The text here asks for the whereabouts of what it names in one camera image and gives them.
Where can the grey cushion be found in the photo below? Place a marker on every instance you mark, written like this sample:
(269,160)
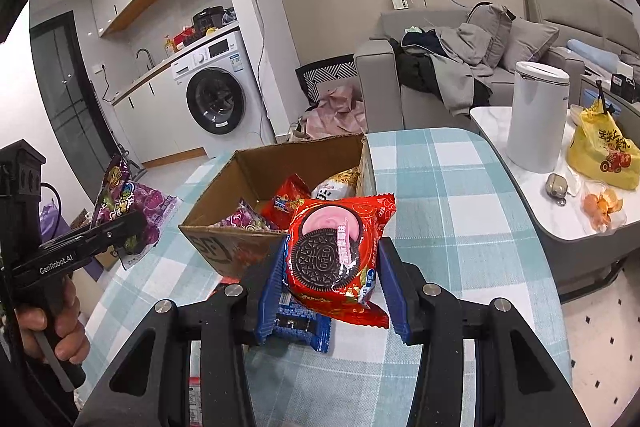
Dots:
(532,42)

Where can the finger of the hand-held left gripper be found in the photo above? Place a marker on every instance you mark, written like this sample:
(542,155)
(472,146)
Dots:
(120,227)

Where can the pink cloth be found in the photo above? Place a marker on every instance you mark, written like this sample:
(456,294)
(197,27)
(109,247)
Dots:
(335,114)

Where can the grey jacket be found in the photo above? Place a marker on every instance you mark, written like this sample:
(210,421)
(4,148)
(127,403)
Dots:
(460,72)

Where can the light blue pillow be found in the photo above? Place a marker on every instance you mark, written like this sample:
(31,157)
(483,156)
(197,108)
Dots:
(592,52)

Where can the white cylindrical bin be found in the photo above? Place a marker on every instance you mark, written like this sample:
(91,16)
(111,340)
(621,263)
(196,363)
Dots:
(537,122)

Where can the orange peels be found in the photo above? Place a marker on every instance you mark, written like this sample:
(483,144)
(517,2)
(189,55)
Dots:
(602,207)

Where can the small grey round case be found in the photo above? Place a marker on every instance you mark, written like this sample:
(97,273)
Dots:
(555,185)

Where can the red cookie packet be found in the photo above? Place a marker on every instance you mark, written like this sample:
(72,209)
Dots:
(330,252)

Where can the black clothing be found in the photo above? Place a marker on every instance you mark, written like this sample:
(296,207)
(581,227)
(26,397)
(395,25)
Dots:
(415,67)

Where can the red box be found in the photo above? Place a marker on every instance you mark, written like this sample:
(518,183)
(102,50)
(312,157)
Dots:
(184,38)

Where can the checked tablecloth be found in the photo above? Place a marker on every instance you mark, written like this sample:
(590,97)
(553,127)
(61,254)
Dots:
(450,217)

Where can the brown cardboard box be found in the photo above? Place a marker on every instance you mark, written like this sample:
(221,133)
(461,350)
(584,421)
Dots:
(295,157)

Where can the black box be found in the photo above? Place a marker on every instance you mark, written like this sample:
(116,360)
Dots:
(622,88)

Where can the white noodle snack packet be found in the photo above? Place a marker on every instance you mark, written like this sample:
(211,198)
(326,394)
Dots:
(335,187)

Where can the kitchen faucet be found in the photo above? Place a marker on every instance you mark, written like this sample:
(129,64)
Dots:
(152,62)

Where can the yellow bottle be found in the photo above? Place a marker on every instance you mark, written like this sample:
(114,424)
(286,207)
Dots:
(167,47)

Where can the yellow plastic bag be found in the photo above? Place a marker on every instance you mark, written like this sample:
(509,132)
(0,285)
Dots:
(600,147)

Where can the person's left hand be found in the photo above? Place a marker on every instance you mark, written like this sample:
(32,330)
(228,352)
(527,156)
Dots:
(72,342)

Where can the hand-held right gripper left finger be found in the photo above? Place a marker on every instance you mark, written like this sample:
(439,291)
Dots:
(265,312)

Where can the white side table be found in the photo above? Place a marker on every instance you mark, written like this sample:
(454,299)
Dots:
(487,127)

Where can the grey backpack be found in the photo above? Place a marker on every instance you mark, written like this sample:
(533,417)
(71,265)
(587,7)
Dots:
(492,27)

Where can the grey sofa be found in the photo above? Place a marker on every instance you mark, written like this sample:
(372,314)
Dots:
(375,82)

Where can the white counter cabinets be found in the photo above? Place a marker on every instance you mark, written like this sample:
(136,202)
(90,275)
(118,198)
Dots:
(150,117)

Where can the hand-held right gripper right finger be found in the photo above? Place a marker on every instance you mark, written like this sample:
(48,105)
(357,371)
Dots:
(400,307)

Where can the purple bag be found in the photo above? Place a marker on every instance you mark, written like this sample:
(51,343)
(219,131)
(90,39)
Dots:
(50,217)

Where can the dark glass door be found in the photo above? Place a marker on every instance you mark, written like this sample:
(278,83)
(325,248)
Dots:
(70,97)

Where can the white washing machine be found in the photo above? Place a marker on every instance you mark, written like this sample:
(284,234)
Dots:
(220,97)

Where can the blue cookie packet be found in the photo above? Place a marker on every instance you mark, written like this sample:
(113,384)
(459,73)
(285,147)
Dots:
(300,327)

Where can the black cooker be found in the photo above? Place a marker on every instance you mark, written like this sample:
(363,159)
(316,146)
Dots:
(207,19)

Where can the black patterned chair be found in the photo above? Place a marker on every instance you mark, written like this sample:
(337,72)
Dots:
(325,74)

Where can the red snack packet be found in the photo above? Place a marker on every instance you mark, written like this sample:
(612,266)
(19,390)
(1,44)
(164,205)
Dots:
(287,202)

